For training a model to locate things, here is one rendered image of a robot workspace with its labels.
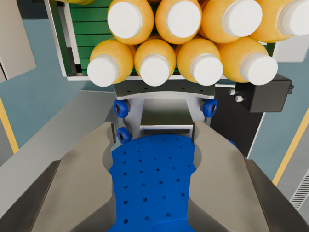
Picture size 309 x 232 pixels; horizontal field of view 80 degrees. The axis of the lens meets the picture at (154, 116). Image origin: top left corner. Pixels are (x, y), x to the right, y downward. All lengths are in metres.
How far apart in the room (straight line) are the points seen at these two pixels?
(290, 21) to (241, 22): 0.06
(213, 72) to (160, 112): 0.16
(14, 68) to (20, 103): 1.47
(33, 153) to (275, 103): 0.86
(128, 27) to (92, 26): 0.23
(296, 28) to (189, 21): 0.13
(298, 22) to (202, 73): 0.12
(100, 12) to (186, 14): 0.25
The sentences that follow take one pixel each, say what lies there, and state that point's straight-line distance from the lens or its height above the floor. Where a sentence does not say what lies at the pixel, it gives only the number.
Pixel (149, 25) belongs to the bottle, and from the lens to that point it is 0.29.
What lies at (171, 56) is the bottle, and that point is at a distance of 0.29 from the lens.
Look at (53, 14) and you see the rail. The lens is 0.41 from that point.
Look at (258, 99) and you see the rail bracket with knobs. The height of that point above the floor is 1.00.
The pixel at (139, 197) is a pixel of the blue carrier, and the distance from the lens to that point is 0.33.
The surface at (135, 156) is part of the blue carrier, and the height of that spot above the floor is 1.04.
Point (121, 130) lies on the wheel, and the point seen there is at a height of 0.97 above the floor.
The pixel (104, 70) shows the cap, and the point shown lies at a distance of 0.26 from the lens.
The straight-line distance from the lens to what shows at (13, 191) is 0.79.
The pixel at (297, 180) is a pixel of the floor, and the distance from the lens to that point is 2.40.
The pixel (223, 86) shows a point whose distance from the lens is 1.34.
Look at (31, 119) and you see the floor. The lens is 1.86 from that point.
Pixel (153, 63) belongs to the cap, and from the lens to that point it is 0.25.
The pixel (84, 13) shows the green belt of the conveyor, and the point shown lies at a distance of 0.47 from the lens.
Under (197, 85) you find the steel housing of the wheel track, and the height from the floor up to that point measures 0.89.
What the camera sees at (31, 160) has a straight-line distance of 0.89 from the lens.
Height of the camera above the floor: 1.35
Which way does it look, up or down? 62 degrees down
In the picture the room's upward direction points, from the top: 179 degrees counter-clockwise
